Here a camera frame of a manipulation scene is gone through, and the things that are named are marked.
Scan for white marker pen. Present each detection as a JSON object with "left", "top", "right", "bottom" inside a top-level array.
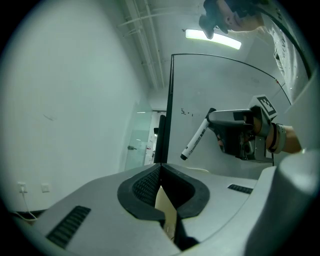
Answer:
[{"left": 180, "top": 107, "right": 218, "bottom": 161}]

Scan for white ceiling pipes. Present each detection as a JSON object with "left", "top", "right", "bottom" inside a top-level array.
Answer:
[{"left": 116, "top": 0, "right": 166, "bottom": 89}]

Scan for person's head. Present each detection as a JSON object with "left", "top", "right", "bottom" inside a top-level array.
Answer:
[{"left": 215, "top": 0, "right": 266, "bottom": 33}]

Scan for person's right forearm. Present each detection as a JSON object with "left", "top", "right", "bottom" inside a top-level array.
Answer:
[{"left": 281, "top": 124, "right": 304, "bottom": 154}]

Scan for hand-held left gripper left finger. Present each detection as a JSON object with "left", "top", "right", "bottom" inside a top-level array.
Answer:
[{"left": 11, "top": 163, "right": 183, "bottom": 256}]

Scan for long ceiling light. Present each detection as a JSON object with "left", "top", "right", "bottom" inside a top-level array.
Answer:
[{"left": 184, "top": 28, "right": 243, "bottom": 51}]

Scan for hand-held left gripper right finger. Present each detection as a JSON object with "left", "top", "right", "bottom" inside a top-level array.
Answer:
[{"left": 159, "top": 163, "right": 260, "bottom": 252}]

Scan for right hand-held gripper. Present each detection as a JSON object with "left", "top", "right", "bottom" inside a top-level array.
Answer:
[{"left": 206, "top": 94, "right": 280, "bottom": 164}]

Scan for large whiteboard with black frame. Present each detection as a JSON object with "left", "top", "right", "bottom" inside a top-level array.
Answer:
[{"left": 166, "top": 53, "right": 294, "bottom": 181}]

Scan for cream marker holder box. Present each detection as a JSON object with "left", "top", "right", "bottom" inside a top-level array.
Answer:
[{"left": 154, "top": 167, "right": 210, "bottom": 240}]

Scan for person's right hand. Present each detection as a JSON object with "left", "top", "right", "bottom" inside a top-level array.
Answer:
[{"left": 250, "top": 115, "right": 264, "bottom": 136}]

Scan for white power cable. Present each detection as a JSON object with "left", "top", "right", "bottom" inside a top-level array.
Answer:
[{"left": 12, "top": 191, "right": 39, "bottom": 221}]

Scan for light wrist strap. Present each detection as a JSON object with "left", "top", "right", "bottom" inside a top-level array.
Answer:
[{"left": 266, "top": 121, "right": 288, "bottom": 154}]

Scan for glass door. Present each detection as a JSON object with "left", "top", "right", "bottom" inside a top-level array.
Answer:
[{"left": 124, "top": 99, "right": 154, "bottom": 172}]

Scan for person's shirt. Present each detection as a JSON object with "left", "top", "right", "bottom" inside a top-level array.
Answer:
[{"left": 258, "top": 9, "right": 314, "bottom": 91}]

